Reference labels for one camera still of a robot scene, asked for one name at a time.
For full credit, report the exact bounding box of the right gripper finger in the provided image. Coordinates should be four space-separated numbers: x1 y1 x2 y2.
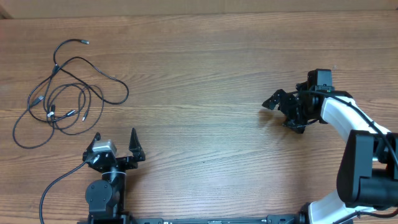
262 89 287 110
282 119 307 134

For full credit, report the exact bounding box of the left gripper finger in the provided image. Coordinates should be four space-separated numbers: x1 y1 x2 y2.
82 132 101 161
129 128 146 162

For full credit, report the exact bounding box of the short black USB cable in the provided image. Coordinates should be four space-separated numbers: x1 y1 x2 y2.
12 95 93 149

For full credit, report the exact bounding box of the thin black USB cable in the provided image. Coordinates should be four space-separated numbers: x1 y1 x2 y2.
45 83 105 136

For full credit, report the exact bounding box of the black USB-A cable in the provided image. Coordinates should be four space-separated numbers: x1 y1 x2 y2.
27 39 130 124

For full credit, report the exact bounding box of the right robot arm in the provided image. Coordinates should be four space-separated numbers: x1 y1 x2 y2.
262 68 397 223

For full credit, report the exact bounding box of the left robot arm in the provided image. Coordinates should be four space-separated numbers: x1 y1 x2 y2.
83 129 146 224

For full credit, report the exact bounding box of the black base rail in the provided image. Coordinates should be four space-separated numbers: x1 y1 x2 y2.
77 213 354 224

